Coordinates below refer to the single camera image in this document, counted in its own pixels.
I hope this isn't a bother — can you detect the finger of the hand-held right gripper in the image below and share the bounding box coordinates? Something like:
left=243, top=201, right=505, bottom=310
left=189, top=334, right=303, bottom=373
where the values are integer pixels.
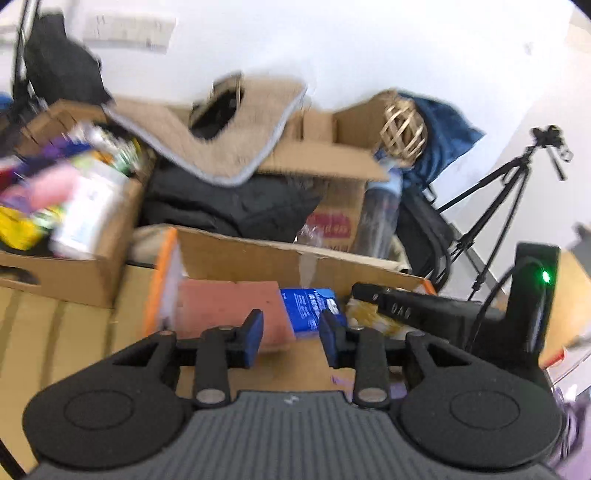
left=351, top=282, right=482, bottom=350

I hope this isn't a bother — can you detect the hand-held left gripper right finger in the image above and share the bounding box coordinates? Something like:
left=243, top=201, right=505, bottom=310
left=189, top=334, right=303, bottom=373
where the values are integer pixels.
left=320, top=310, right=467, bottom=409

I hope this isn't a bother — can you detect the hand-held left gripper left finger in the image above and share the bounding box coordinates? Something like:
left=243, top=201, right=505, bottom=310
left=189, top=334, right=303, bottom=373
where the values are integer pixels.
left=113, top=309, right=265, bottom=409

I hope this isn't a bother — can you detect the blue tissue packet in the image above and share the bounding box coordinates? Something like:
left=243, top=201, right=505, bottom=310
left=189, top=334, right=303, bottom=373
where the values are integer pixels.
left=279, top=288, right=345, bottom=340

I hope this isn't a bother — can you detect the yellow and white plush toy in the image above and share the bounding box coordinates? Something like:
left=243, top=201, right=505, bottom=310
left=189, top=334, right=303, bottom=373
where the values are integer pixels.
left=346, top=298, right=423, bottom=340

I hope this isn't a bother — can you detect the red shallow cardboard box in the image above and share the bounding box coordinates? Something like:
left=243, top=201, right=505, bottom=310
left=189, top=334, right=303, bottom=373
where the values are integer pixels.
left=143, top=224, right=437, bottom=357

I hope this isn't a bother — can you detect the blue water bottle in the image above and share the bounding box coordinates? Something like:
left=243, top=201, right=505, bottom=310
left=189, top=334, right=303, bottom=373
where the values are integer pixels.
left=358, top=170, right=403, bottom=260

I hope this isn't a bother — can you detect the black padded cloth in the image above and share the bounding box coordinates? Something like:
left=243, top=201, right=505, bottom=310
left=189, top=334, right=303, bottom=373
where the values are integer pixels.
left=139, top=157, right=325, bottom=241

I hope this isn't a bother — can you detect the large cardboard box red print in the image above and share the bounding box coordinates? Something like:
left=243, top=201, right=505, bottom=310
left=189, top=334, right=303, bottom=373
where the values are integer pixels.
left=256, top=90, right=413, bottom=256

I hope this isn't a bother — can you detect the blue cloth bag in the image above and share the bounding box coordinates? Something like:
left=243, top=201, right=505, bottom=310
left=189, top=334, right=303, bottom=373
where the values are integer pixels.
left=401, top=92, right=486, bottom=186

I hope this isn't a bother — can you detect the wicker ball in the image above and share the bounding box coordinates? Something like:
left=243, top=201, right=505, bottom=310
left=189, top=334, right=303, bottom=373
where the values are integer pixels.
left=379, top=99, right=428, bottom=163

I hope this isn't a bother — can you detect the beige fleece mat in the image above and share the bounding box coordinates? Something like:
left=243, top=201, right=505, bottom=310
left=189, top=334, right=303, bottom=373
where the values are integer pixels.
left=104, top=71, right=309, bottom=188

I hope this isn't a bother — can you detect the white carton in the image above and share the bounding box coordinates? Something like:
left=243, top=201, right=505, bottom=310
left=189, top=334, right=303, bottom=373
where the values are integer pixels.
left=50, top=159, right=130, bottom=260

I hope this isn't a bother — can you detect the pink packet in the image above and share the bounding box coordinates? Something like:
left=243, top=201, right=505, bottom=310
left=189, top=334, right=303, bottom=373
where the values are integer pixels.
left=25, top=164, right=81, bottom=208

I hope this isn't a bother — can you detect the yellow packet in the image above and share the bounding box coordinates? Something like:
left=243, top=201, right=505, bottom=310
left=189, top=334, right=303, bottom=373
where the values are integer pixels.
left=0, top=205, right=49, bottom=251

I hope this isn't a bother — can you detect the black bag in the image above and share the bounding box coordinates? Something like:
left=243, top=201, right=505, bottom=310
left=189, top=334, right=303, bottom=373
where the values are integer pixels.
left=23, top=11, right=114, bottom=110

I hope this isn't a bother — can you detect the black cable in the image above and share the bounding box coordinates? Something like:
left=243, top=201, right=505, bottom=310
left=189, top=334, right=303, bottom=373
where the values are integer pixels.
left=462, top=258, right=546, bottom=354

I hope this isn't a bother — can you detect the black camera tripod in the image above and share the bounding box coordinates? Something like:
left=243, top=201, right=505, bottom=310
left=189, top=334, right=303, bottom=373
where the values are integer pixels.
left=434, top=124, right=574, bottom=302

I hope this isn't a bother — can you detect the cardboard box with handle hole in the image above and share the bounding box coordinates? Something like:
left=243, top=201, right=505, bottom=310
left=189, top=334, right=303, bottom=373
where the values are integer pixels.
left=0, top=99, right=158, bottom=309

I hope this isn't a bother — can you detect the white wall socket strip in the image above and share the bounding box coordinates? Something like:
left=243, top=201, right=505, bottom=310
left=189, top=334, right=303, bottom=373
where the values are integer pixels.
left=83, top=14, right=177, bottom=51

